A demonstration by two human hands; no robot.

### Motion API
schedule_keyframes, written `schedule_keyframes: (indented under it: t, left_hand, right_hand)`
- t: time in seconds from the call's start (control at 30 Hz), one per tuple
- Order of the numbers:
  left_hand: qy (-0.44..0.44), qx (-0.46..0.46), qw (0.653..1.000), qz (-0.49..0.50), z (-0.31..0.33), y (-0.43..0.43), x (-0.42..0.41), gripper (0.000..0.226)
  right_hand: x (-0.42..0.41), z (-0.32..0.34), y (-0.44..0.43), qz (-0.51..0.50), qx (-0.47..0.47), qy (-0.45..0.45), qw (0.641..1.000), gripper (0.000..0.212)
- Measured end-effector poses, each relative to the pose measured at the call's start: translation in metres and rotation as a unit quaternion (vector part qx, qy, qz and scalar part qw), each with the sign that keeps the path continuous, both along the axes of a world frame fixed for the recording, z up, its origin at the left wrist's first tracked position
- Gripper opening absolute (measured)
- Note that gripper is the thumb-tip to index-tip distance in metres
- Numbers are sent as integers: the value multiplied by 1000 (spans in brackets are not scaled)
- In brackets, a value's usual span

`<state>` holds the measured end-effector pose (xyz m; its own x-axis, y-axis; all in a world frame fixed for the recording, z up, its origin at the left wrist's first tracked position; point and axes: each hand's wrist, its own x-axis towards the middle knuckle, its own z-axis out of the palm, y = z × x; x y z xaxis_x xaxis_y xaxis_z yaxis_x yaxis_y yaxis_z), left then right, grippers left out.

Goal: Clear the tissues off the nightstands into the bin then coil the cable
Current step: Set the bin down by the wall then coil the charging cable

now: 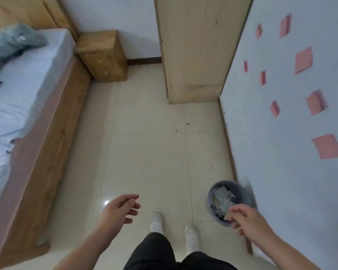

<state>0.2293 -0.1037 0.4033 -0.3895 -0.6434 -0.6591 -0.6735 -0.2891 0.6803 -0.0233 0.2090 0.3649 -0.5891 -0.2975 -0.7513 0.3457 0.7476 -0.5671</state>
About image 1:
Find person's left hand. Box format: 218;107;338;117
98;194;141;237

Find person's right hand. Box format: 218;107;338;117
227;204;274;247

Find person's left forearm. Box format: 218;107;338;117
53;222;113;270

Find person's right forearm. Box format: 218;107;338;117
248;228;323;270

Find grey plastic trash bin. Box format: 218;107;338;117
206;180;259;228

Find crumpled paper trash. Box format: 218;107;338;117
211;186;237;220

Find person's left white shoe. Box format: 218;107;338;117
149;212;164;234

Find person's white shoe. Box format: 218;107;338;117
184;224;200;253
149;212;164;234

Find person's black trousers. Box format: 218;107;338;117
123;232;239;270

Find person's right white shoe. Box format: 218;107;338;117
184;224;200;253

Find brown baseboard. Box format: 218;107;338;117
218;95;254;256
128;57;162;66

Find wooden nightstand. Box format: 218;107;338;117
75;30;129;83

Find white bed sheet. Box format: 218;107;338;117
0;28;76;215

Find group of pink sticky notes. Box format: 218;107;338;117
243;14;338;160

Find wooden wardrobe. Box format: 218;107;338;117
153;0;255;105

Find grey blue blanket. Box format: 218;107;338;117
0;23;49;85

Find wooden bed headboard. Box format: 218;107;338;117
0;0;80;42

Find wooden bed frame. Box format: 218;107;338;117
0;55;92;270

